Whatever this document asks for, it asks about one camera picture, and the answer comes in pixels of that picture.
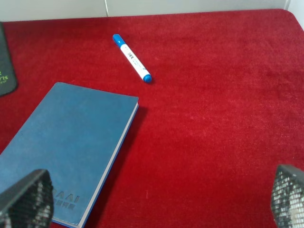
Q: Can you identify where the blue white marker pen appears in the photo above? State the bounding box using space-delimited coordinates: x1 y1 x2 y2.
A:
113 34 152 83

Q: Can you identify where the red velvet tablecloth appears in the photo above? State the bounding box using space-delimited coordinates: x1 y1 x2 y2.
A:
0 9 304 228

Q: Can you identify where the blue hardcover notebook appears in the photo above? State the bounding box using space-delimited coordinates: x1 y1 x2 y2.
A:
0 82 139 228

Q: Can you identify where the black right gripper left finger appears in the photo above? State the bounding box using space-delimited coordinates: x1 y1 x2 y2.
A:
0 169 54 228

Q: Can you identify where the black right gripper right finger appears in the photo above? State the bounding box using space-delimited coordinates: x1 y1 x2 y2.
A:
271 164 304 228

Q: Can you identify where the black green Razer mousepad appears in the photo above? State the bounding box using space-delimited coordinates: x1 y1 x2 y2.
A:
0 22 18 96

